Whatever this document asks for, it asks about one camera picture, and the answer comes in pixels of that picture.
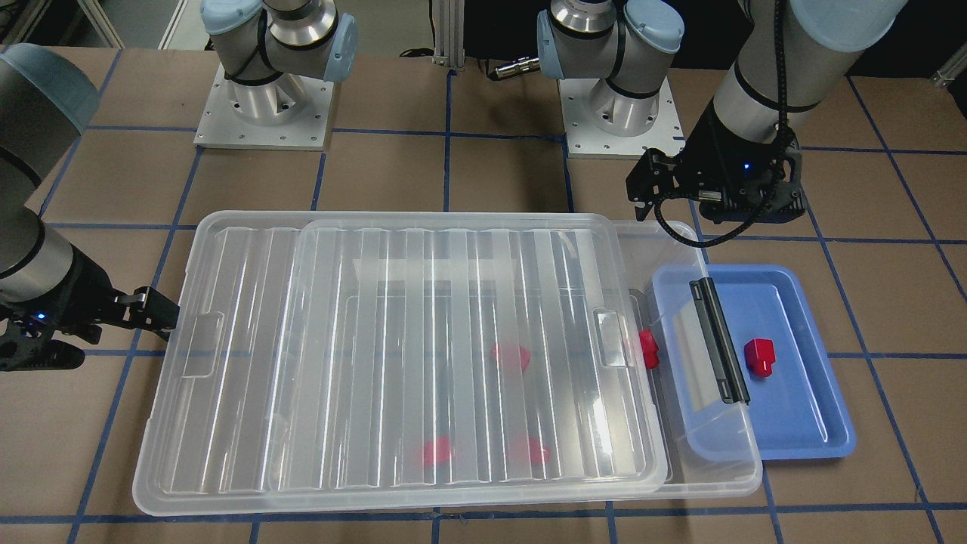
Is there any clear plastic storage box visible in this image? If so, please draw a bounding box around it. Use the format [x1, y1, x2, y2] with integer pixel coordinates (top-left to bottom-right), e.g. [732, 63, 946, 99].
[615, 221, 763, 499]

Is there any black box latch handle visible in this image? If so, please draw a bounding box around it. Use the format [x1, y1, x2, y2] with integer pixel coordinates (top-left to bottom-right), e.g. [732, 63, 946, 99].
[688, 277, 750, 405]

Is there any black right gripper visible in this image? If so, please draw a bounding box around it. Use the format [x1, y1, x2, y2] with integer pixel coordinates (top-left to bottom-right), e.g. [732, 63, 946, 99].
[1, 250, 180, 371]

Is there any clear plastic box lid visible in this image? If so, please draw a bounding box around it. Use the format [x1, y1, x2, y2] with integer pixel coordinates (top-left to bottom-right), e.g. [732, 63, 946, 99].
[132, 211, 668, 516]

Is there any blue plastic tray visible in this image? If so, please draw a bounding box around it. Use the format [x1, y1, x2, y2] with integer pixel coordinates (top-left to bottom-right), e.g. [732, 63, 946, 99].
[651, 263, 857, 462]

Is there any aluminium frame post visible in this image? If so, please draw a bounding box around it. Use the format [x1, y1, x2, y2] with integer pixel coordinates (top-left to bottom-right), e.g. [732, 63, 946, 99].
[429, 0, 465, 71]

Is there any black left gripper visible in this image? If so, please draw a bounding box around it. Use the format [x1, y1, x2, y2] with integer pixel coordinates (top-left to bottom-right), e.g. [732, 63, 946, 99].
[626, 113, 777, 221]

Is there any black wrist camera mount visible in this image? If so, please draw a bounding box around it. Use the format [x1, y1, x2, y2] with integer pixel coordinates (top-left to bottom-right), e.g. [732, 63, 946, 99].
[699, 190, 808, 224]

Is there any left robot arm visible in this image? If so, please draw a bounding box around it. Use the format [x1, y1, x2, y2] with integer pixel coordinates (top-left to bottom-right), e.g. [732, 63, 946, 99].
[536, 1, 904, 224]

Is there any red block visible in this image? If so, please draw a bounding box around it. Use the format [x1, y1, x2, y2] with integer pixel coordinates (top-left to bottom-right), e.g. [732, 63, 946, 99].
[491, 343, 531, 374]
[507, 436, 551, 465]
[422, 434, 453, 469]
[638, 329, 660, 369]
[743, 338, 777, 379]

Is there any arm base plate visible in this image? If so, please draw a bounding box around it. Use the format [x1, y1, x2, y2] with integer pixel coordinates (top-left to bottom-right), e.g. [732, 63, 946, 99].
[558, 79, 686, 159]
[193, 66, 339, 152]

